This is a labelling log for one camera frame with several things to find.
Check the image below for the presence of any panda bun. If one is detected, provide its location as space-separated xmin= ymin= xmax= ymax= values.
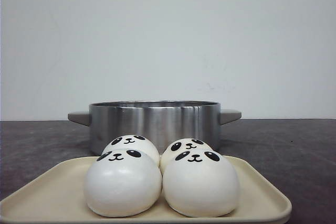
xmin=83 ymin=148 xmax=162 ymax=217
xmin=160 ymin=138 xmax=212 ymax=174
xmin=101 ymin=134 xmax=160 ymax=167
xmin=163 ymin=149 xmax=240 ymax=217

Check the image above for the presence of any stainless steel pot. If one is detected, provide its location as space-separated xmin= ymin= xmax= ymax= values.
xmin=68 ymin=101 xmax=241 ymax=154

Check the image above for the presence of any beige plastic tray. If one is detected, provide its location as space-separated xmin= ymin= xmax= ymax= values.
xmin=1 ymin=156 xmax=292 ymax=223

